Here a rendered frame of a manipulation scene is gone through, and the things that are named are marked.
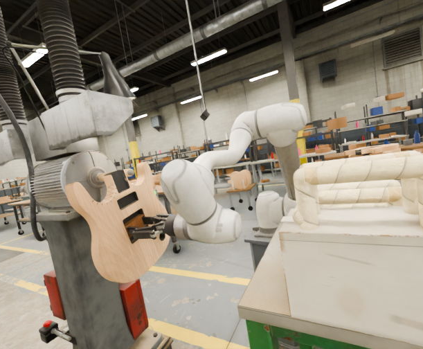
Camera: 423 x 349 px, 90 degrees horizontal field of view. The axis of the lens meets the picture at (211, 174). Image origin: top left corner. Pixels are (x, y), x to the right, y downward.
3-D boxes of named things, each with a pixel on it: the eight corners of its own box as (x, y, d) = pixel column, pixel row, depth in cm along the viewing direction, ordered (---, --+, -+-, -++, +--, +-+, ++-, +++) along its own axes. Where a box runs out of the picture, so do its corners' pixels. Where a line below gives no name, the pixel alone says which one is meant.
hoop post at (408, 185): (406, 215, 37) (401, 162, 37) (401, 209, 40) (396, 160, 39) (432, 215, 36) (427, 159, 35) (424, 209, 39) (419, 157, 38)
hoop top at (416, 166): (293, 188, 38) (291, 170, 38) (295, 184, 41) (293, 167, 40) (452, 177, 28) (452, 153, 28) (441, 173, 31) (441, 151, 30)
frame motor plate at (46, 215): (28, 221, 108) (27, 214, 108) (77, 207, 129) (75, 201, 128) (67, 221, 91) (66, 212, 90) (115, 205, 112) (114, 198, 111)
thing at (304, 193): (298, 230, 39) (291, 179, 38) (300, 224, 41) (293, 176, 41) (318, 230, 37) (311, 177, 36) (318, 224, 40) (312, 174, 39)
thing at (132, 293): (106, 331, 131) (93, 275, 128) (123, 316, 142) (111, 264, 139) (134, 341, 119) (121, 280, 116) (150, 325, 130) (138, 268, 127)
